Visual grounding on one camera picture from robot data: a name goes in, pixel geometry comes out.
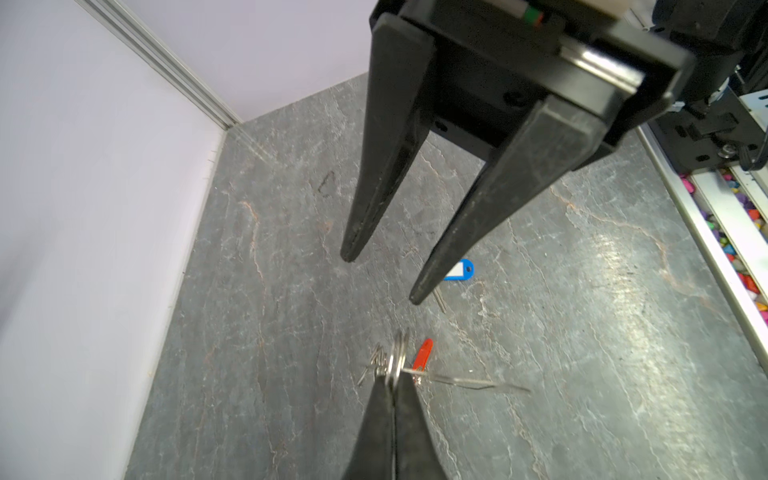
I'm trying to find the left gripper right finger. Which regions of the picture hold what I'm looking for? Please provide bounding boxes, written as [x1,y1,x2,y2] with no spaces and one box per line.
[394,373,447,480]

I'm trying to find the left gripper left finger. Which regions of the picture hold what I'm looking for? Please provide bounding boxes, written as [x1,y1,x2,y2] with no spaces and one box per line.
[342,377,394,480]

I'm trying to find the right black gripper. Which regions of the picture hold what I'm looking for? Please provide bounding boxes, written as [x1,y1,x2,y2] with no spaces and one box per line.
[341,1,694,305]

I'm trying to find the metal keyring with shoe plate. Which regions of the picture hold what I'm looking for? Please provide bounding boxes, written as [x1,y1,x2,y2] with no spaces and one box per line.
[355,330,532,394]

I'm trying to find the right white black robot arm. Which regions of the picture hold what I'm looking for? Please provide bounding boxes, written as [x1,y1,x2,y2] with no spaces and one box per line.
[341,1,767,304]

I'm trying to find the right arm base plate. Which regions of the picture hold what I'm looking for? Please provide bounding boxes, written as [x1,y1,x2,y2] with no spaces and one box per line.
[649,88,767,175]

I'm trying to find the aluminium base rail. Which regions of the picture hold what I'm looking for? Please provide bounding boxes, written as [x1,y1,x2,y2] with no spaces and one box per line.
[638,92,767,367]

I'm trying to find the aluminium frame profiles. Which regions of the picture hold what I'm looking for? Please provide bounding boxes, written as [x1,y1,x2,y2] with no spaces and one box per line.
[76,0,242,130]

